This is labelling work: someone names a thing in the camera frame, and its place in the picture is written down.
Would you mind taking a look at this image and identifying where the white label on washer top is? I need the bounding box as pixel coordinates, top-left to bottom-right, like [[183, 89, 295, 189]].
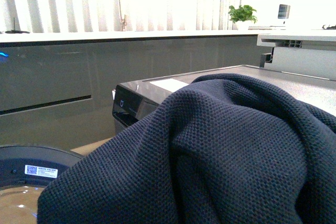
[[150, 78, 188, 92]]

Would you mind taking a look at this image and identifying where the washing machine door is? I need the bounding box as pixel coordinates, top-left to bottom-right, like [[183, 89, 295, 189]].
[[1, 145, 83, 223]]

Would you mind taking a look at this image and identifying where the chrome gooseneck faucet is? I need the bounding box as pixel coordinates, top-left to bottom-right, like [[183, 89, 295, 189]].
[[118, 0, 129, 31]]

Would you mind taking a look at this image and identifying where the grey kitchen counter cabinet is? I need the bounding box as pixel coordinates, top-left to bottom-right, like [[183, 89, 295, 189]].
[[1, 31, 269, 150]]

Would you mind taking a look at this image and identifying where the green potted plant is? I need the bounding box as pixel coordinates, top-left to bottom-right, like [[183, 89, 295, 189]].
[[228, 5, 258, 30]]

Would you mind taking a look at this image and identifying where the white sticker on door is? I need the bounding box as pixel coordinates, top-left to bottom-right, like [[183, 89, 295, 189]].
[[24, 165, 58, 178]]

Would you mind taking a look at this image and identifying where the grey front-load washing machine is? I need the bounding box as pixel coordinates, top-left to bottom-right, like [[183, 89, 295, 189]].
[[112, 65, 335, 134]]

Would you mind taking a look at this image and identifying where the navy blue knit garment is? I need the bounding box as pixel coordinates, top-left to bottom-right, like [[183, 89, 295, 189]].
[[37, 74, 335, 223]]

